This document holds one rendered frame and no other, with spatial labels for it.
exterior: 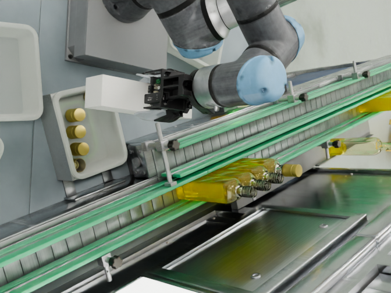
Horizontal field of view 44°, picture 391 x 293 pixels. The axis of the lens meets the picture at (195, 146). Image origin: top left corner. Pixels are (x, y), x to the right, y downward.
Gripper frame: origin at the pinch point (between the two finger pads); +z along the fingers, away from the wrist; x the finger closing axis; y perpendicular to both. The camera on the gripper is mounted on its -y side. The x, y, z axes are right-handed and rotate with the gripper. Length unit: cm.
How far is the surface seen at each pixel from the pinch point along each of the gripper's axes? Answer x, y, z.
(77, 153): 11.4, -1.1, 29.0
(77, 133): 6.4, -0.2, 28.0
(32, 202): 24.1, 7.5, 34.3
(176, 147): 9.2, -16.5, 8.4
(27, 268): 37.6, 14.1, 21.3
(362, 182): 16, -89, -4
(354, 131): -5, -131, 22
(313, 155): 7, -99, 22
